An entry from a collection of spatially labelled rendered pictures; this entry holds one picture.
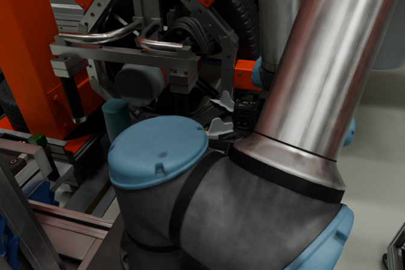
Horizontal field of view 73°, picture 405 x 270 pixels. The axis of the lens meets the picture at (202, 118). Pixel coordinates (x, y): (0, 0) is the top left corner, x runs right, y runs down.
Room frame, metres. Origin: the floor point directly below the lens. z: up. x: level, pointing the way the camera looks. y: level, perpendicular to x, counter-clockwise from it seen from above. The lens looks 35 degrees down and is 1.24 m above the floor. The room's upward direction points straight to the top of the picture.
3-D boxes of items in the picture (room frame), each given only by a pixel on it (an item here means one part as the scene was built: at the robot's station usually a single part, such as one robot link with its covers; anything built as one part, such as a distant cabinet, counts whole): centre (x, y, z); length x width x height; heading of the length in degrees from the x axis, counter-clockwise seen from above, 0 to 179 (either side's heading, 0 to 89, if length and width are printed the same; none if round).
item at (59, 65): (0.73, 0.37, 0.93); 0.09 x 0.05 x 0.05; 165
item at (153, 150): (0.24, 0.05, 0.98); 0.13 x 0.12 x 0.14; 56
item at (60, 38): (0.79, 0.28, 1.03); 0.19 x 0.18 x 0.11; 165
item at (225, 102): (0.63, -0.06, 0.86); 0.09 x 0.03 x 0.06; 39
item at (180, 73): (0.64, 0.05, 0.93); 0.09 x 0.05 x 0.05; 165
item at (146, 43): (0.74, 0.09, 1.03); 0.19 x 0.18 x 0.11; 165
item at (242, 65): (0.80, -0.15, 0.85); 0.09 x 0.08 x 0.07; 75
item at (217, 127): (0.52, -0.03, 0.85); 0.09 x 0.03 x 0.06; 111
